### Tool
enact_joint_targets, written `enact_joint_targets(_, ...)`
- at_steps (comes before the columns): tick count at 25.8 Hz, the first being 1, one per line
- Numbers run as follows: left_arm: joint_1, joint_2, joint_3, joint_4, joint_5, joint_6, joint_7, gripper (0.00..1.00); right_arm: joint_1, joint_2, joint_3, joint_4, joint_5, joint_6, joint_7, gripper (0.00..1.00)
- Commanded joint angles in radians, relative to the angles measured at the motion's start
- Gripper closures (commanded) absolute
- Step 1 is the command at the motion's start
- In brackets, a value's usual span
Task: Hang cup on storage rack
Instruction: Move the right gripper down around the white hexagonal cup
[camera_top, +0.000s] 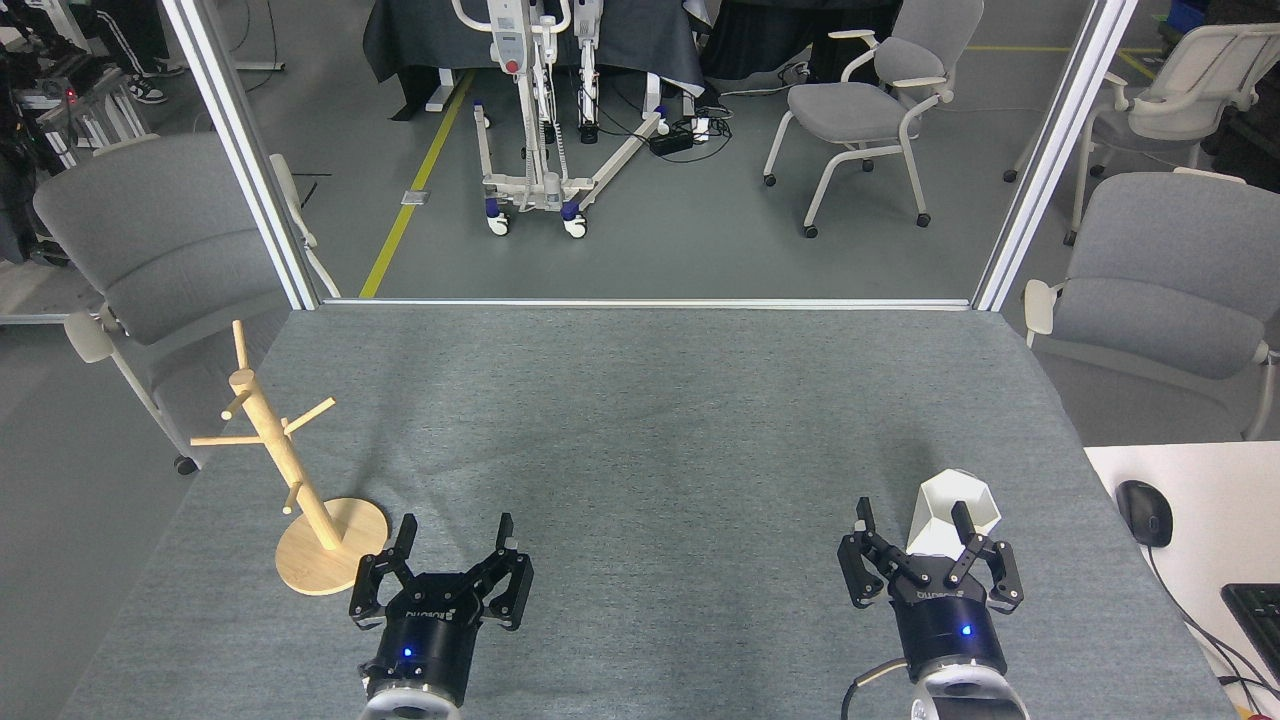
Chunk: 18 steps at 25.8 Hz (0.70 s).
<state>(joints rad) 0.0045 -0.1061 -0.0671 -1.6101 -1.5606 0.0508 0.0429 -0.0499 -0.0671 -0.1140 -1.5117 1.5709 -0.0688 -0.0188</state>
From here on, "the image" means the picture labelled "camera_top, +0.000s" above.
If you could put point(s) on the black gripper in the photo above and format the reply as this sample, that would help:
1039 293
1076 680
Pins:
950 625
425 630

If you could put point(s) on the white faceted cup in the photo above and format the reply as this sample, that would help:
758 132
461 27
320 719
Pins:
935 530

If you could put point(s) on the wooden cup rack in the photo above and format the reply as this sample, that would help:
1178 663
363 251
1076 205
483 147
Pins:
335 560

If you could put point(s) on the metal equipment rack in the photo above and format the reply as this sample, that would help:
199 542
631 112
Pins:
75 110

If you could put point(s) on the black computer mouse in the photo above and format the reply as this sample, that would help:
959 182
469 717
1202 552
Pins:
1145 512

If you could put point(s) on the white desk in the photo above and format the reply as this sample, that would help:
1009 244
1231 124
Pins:
1220 500

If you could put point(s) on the black keyboard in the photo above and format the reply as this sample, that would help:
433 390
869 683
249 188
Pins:
1258 620

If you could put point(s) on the grey floor plate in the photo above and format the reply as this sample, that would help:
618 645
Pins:
416 197

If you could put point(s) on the black power strip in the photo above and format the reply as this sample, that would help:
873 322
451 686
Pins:
672 140

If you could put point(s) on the white stand on wheels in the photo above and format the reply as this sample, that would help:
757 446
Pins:
510 40

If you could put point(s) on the table with black cloth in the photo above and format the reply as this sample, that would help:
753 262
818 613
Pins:
420 35

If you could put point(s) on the person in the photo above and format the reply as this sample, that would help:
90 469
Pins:
125 40

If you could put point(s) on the silver table edge rail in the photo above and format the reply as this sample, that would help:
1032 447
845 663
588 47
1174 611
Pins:
650 303

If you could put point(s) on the grey chair with white frame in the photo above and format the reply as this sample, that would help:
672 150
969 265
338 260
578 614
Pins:
1170 270
1190 90
850 105
160 240

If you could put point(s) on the silver post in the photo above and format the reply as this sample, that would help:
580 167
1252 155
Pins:
245 150
1050 150

